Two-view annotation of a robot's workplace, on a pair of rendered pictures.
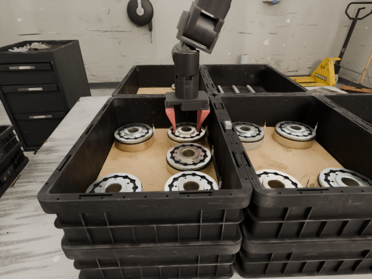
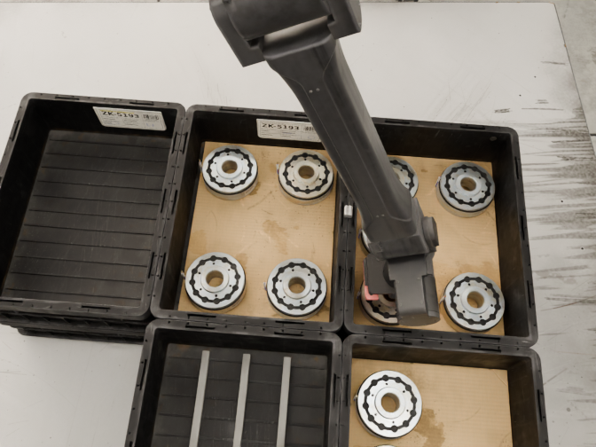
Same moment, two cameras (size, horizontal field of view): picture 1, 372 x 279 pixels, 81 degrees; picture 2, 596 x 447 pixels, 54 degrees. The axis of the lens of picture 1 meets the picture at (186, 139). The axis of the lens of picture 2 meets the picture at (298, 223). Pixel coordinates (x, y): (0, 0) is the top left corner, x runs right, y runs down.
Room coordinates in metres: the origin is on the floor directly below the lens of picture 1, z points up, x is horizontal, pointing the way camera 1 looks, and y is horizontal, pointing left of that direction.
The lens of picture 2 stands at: (0.83, -0.14, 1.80)
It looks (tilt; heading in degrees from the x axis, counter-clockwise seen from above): 66 degrees down; 184
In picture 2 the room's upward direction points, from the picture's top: 3 degrees clockwise
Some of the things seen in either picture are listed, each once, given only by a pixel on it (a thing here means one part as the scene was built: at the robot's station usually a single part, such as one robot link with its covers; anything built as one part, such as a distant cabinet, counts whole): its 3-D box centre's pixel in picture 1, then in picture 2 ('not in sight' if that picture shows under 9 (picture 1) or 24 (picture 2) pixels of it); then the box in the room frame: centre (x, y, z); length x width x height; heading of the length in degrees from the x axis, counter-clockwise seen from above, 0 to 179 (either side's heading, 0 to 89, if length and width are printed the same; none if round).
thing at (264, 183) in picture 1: (275, 185); (306, 172); (0.30, -0.17, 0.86); 0.05 x 0.05 x 0.01
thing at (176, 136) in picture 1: (186, 131); (390, 294); (0.52, 0.00, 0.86); 0.10 x 0.10 x 0.01
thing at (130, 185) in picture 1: (113, 191); (467, 185); (0.29, 0.13, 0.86); 0.10 x 0.10 x 0.01
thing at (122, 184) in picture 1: (113, 189); (467, 184); (0.29, 0.13, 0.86); 0.05 x 0.05 x 0.01
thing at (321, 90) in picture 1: (328, 93); not in sight; (1.27, -0.86, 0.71); 0.22 x 0.19 x 0.01; 7
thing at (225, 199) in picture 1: (157, 133); (435, 223); (0.41, 0.06, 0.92); 0.40 x 0.30 x 0.02; 2
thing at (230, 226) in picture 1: (158, 152); (429, 236); (0.41, 0.06, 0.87); 0.40 x 0.30 x 0.11; 2
